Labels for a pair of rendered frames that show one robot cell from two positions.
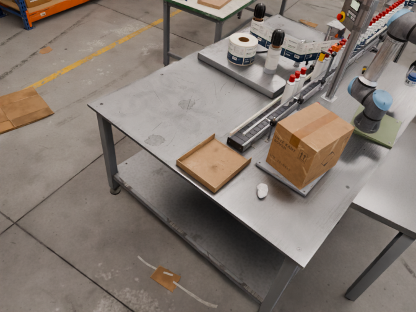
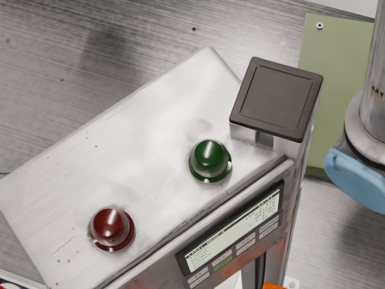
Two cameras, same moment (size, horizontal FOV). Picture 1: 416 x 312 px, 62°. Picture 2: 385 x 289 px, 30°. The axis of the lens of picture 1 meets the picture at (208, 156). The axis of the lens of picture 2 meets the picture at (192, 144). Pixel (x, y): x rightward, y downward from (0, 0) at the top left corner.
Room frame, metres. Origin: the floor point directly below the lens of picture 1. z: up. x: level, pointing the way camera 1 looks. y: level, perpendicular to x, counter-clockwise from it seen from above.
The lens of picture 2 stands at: (2.07, -0.59, 1.88)
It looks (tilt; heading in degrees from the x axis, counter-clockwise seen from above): 67 degrees down; 265
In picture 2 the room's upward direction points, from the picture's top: 12 degrees counter-clockwise
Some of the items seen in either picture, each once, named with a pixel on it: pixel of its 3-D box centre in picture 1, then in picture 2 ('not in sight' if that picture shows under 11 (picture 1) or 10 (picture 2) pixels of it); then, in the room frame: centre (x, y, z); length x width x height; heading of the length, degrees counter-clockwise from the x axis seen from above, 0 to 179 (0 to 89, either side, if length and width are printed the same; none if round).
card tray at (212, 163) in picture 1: (214, 160); not in sight; (1.24, -0.04, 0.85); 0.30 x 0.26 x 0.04; 144
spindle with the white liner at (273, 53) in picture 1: (274, 51); not in sight; (2.15, -0.35, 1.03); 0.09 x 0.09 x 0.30
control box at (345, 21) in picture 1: (356, 11); (161, 215); (2.09, -0.75, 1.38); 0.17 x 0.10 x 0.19; 19
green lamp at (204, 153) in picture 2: not in sight; (209, 158); (2.05, -0.74, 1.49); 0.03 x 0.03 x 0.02
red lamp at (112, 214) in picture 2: not in sight; (110, 226); (2.12, -0.72, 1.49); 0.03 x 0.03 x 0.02
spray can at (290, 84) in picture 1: (288, 90); not in sight; (1.78, -0.43, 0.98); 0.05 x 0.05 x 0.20
